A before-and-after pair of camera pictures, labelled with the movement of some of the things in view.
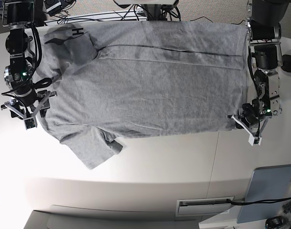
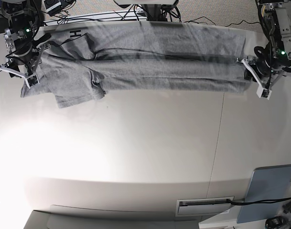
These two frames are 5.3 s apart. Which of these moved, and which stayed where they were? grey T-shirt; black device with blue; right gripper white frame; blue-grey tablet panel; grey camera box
Moved: right gripper white frame; grey T-shirt
Stayed: grey camera box; black device with blue; blue-grey tablet panel
